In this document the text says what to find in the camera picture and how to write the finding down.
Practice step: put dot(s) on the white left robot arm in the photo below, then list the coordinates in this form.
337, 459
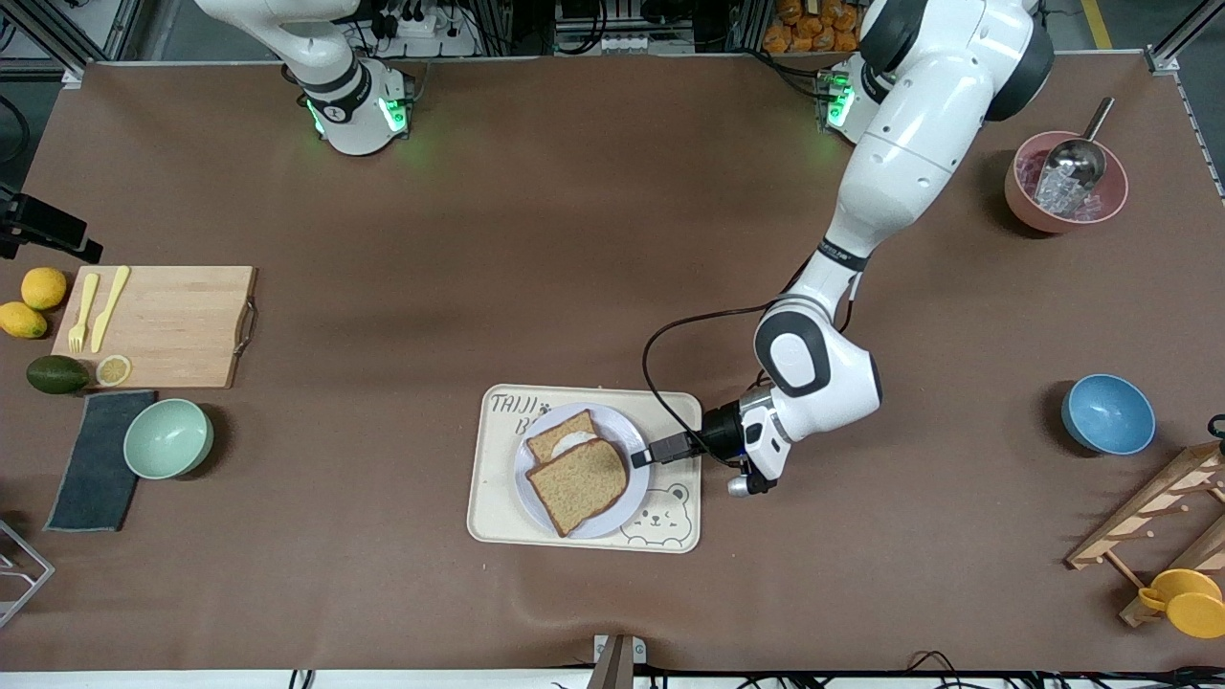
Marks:
919, 124

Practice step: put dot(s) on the clear ice cubes pile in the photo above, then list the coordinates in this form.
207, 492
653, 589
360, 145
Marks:
1053, 196

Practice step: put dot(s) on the yellow cup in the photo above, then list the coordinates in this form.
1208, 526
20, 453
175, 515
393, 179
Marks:
1191, 603

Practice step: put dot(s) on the orange snack bags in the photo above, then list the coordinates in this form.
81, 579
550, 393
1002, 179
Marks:
823, 29

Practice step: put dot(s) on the yellow lemon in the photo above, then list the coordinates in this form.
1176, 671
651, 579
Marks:
21, 320
44, 288

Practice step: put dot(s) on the pale lavender round plate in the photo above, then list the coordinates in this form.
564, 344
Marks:
627, 431

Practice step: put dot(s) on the cream tray with bear print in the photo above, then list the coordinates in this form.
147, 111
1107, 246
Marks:
498, 507

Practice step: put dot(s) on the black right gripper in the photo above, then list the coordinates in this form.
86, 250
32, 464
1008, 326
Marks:
48, 222

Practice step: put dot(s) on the green avocado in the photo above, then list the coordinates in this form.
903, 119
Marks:
57, 375

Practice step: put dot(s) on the yellow plastic fork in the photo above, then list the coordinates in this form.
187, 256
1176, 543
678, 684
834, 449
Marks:
83, 316

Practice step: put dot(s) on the metal scoop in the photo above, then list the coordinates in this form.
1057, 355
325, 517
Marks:
1077, 163

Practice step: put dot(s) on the wooden cutting board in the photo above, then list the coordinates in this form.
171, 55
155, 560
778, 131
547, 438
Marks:
182, 325

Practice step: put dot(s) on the bread slice under egg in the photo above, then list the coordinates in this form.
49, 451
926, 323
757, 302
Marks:
550, 442

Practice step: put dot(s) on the blue bowl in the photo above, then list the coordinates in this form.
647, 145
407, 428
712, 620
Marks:
1110, 416

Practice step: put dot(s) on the pink bowl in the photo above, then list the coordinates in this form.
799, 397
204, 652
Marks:
1024, 206

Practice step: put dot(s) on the wooden drying rack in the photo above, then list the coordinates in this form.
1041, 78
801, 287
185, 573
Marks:
1148, 507

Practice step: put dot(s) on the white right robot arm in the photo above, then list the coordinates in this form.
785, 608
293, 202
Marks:
335, 86

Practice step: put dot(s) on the mint green bowl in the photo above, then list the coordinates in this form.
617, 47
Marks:
167, 440

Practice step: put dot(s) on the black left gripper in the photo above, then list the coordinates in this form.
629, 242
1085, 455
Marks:
720, 433

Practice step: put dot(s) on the dark grey cloth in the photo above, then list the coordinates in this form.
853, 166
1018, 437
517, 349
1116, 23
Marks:
91, 478

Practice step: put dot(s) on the lemon slice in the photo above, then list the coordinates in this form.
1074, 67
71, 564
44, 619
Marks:
113, 370

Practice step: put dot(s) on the fried egg toy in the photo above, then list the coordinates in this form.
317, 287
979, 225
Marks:
574, 442

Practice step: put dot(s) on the plain brown bread slice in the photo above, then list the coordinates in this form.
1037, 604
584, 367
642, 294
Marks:
579, 488

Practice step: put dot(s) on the white power strip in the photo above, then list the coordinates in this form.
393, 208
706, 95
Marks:
431, 24

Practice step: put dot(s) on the yellow plastic knife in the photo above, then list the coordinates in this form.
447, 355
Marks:
110, 311

